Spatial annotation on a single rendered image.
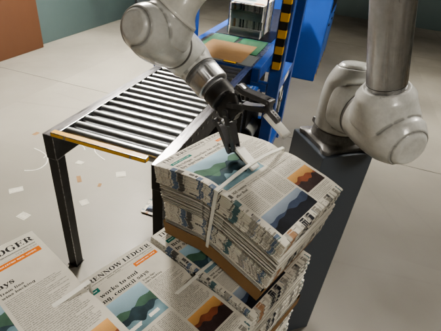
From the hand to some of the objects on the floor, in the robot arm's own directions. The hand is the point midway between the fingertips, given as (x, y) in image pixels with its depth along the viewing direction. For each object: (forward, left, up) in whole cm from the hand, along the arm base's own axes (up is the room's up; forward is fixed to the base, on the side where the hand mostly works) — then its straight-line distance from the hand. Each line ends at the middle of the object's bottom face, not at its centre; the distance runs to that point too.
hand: (268, 150), depth 86 cm
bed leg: (+16, -51, -115) cm, 127 cm away
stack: (+42, +22, -115) cm, 124 cm away
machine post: (-116, -196, -115) cm, 256 cm away
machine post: (-80, -148, -115) cm, 204 cm away
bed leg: (+56, -81, -115) cm, 152 cm away
